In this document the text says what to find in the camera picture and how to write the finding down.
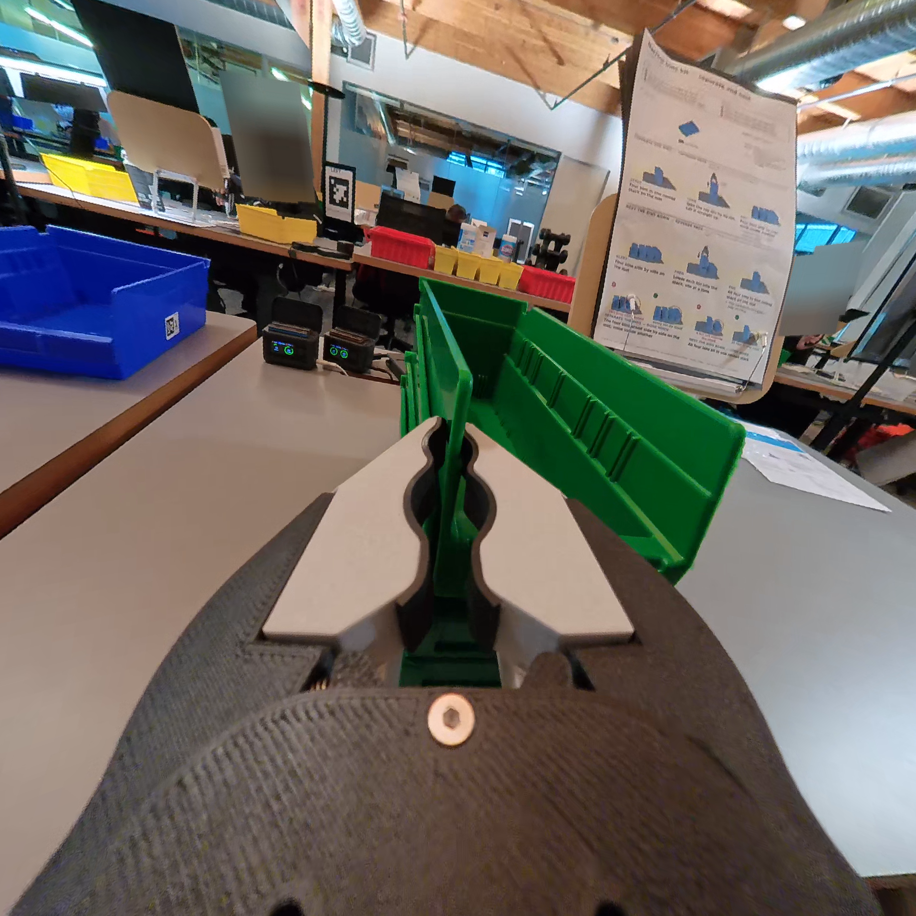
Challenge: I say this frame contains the black dumbbell rack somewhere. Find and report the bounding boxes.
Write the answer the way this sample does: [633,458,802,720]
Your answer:
[533,229,573,276]

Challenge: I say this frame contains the red plastic bin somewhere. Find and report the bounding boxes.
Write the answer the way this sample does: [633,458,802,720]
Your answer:
[365,227,437,267]
[519,265,577,303]

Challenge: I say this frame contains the black charging case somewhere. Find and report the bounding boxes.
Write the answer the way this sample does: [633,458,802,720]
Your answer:
[322,305,384,373]
[262,297,323,371]

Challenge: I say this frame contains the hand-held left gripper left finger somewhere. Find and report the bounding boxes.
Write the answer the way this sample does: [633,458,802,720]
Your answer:
[262,416,448,681]

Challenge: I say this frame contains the grey desk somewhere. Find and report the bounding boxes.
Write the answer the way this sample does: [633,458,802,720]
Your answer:
[0,309,259,538]
[0,336,916,895]

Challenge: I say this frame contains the white and blue paper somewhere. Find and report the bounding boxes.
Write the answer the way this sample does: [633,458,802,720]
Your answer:
[740,422,892,512]

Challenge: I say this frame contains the long wooden workbench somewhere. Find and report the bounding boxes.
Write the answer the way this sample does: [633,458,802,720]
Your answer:
[0,179,573,316]

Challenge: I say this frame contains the black and white tag sign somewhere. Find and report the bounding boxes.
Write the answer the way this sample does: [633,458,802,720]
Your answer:
[323,163,356,224]

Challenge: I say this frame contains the blue plastic bin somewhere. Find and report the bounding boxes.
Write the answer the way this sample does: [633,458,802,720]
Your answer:
[0,225,210,380]

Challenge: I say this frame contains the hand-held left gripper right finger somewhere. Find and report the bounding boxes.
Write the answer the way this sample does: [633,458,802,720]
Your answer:
[465,422,634,687]

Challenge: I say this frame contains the yellow plastic bin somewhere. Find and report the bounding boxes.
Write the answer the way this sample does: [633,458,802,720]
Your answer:
[236,204,318,244]
[39,152,138,203]

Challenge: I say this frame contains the computer monitor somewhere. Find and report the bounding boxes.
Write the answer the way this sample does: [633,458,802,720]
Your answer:
[848,265,916,369]

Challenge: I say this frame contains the black sheet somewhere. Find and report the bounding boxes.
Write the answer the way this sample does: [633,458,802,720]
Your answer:
[72,0,200,114]

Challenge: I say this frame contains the silver duct with vent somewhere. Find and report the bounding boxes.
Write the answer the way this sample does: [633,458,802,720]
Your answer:
[716,0,916,83]

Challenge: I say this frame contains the white sheet with blue pictures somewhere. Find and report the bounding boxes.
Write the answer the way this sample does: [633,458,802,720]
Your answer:
[593,29,799,384]

